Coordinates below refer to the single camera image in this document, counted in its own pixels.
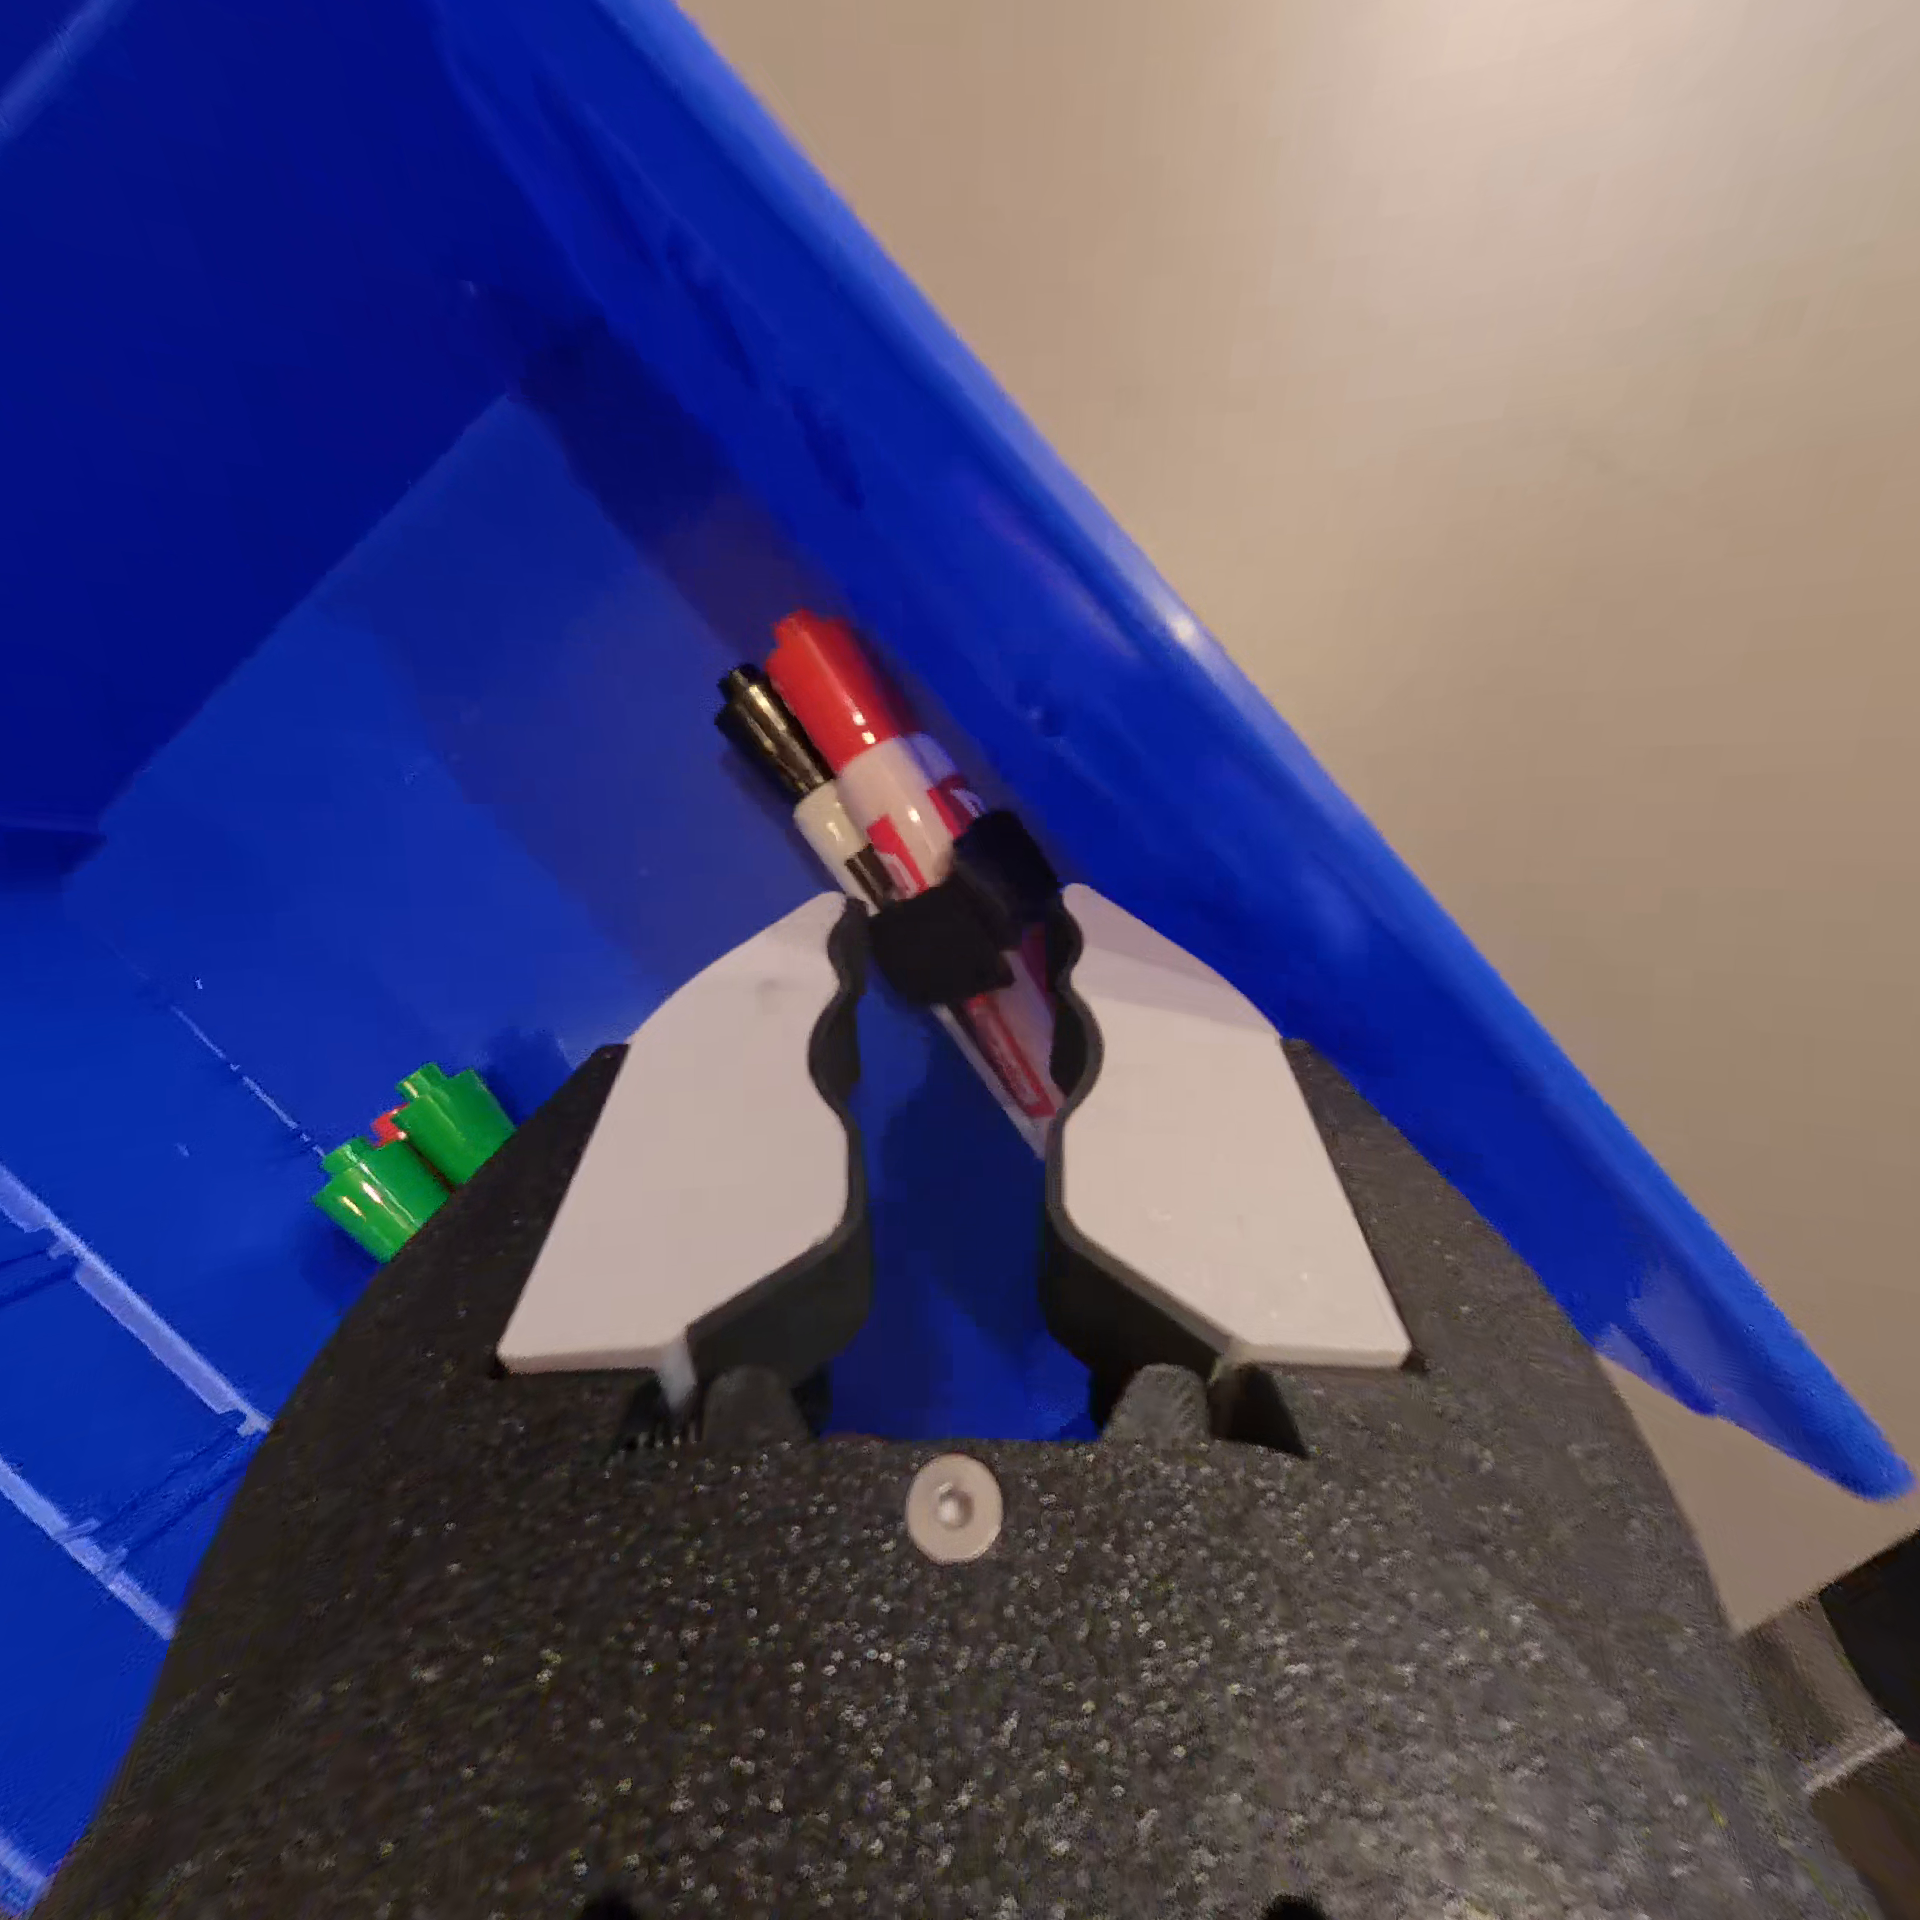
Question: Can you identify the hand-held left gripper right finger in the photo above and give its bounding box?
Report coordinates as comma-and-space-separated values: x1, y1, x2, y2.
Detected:
1037, 880, 1414, 1429

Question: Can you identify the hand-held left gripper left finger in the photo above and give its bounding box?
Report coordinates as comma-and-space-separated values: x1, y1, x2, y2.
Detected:
496, 892, 878, 1416

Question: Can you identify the green dry erase marker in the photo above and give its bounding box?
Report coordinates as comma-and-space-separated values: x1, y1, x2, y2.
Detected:
312, 1133, 455, 1265
399, 1062, 523, 1193

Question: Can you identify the wide black velcro strap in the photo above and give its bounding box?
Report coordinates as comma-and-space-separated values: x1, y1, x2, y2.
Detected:
862, 805, 1066, 1011

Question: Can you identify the black dry erase marker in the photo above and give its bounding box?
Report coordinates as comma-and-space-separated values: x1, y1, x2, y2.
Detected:
711, 663, 908, 912

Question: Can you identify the blue plastic bin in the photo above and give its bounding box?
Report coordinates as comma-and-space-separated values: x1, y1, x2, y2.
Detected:
0, 0, 1918, 1876

